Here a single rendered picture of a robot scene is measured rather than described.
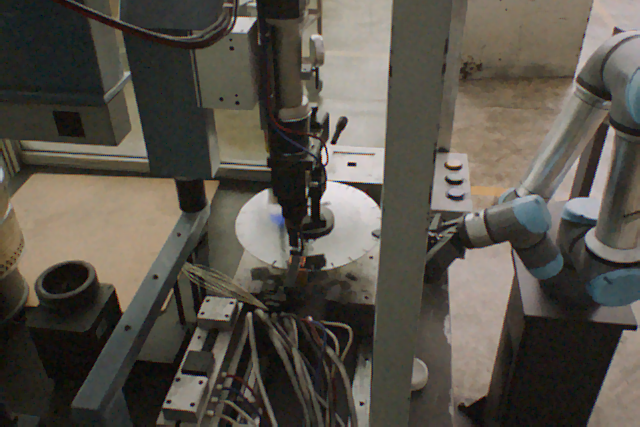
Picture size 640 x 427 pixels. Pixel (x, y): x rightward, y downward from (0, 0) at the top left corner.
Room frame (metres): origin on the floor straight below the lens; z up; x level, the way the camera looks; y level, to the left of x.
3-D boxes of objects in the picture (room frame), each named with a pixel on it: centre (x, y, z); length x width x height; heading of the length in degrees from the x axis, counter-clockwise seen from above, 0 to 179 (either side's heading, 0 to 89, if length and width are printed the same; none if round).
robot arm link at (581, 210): (1.06, -0.60, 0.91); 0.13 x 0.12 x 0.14; 0
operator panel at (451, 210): (1.31, -0.34, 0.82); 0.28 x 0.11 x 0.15; 171
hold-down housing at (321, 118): (1.00, 0.01, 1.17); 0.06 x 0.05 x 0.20; 162
